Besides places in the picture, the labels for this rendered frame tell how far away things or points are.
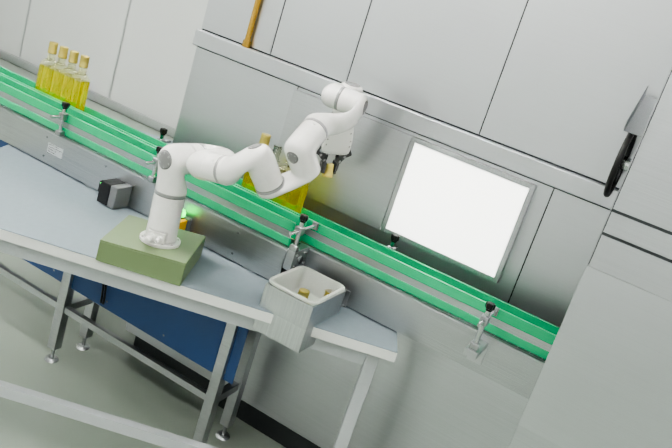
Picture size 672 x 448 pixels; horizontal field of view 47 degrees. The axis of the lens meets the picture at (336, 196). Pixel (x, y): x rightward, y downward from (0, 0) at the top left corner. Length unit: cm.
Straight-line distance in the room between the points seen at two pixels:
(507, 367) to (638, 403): 41
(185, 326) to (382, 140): 95
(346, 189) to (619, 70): 95
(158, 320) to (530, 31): 161
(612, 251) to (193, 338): 147
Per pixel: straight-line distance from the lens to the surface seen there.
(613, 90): 241
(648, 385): 214
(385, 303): 245
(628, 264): 206
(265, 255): 251
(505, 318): 235
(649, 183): 203
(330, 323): 238
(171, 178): 230
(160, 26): 693
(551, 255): 248
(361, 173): 261
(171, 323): 283
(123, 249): 234
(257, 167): 212
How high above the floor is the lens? 174
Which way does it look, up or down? 16 degrees down
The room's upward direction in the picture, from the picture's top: 18 degrees clockwise
